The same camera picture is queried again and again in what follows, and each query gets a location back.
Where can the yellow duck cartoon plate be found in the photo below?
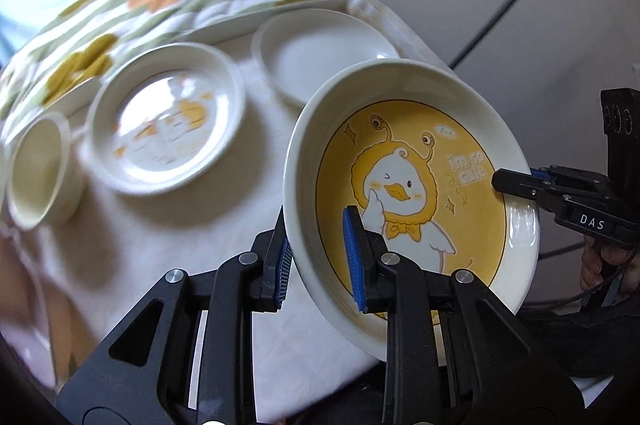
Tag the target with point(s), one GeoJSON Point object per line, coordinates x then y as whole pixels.
{"type": "Point", "coordinates": [413, 148]}

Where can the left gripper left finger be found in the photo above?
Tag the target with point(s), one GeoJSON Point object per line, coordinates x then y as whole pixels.
{"type": "Point", "coordinates": [253, 281]}

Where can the white duck print plate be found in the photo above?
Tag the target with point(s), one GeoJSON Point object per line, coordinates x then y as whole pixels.
{"type": "Point", "coordinates": [164, 118]}

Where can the right human hand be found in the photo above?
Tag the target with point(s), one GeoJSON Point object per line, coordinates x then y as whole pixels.
{"type": "Point", "coordinates": [595, 255]}

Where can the cream floral tablecloth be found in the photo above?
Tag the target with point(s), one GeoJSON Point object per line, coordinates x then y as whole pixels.
{"type": "Point", "coordinates": [96, 266]}

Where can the plain white plate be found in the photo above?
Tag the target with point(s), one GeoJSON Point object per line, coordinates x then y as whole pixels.
{"type": "Point", "coordinates": [300, 50]}

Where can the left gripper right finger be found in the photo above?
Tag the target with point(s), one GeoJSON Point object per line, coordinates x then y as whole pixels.
{"type": "Point", "coordinates": [385, 282]}

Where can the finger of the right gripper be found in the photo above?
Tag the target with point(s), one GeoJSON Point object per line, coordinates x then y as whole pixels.
{"type": "Point", "coordinates": [537, 185]}
{"type": "Point", "coordinates": [570, 178]}

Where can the floral striped quilt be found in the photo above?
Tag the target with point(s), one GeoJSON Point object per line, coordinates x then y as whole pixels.
{"type": "Point", "coordinates": [91, 38]}

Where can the white bed tray table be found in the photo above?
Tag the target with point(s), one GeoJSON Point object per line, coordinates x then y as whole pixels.
{"type": "Point", "coordinates": [213, 35]}

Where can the cream smooth bowl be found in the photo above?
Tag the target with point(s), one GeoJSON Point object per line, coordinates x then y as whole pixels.
{"type": "Point", "coordinates": [45, 178]}

